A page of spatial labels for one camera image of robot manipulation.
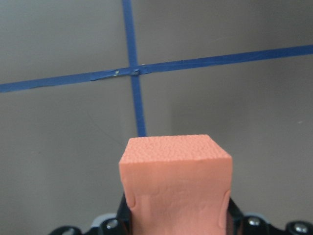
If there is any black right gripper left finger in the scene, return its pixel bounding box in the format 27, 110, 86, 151
90, 194, 131, 235

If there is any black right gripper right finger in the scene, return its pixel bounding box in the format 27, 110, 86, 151
227, 198, 270, 235

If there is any orange foam block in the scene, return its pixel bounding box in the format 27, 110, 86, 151
119, 135, 233, 235

